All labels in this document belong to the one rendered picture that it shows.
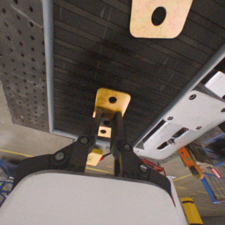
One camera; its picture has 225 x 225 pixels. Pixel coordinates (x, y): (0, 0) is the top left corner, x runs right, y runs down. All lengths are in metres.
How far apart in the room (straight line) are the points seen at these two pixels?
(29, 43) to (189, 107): 0.68
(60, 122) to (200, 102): 0.23
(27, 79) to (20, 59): 0.11
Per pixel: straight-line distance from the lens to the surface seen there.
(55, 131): 0.18
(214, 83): 0.38
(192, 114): 0.25
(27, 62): 0.74
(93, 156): 0.24
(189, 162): 0.62
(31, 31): 0.68
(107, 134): 0.17
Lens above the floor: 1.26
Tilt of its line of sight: 49 degrees down
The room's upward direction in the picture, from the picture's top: 177 degrees counter-clockwise
